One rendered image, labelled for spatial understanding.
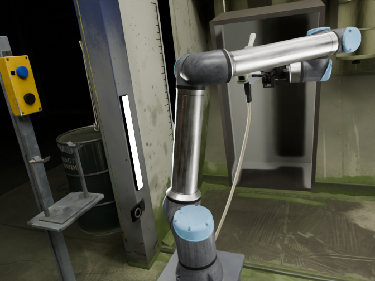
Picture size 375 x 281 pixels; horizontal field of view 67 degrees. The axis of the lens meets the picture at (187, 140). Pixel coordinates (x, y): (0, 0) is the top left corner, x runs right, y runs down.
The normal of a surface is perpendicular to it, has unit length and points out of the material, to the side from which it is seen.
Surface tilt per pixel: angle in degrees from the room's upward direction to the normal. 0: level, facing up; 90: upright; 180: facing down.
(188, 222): 5
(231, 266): 0
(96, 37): 90
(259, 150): 102
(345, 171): 57
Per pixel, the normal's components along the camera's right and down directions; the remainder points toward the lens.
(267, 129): -0.29, 0.51
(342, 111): -0.36, -0.25
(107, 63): -0.36, 0.32
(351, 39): 0.37, 0.24
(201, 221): -0.08, -0.92
